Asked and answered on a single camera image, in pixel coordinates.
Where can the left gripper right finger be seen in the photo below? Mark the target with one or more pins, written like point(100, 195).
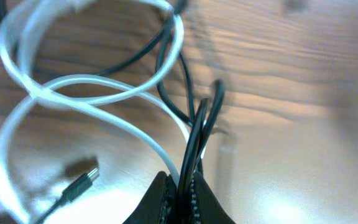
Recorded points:
point(204, 206)

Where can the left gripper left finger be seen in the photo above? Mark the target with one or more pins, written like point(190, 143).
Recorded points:
point(156, 205)

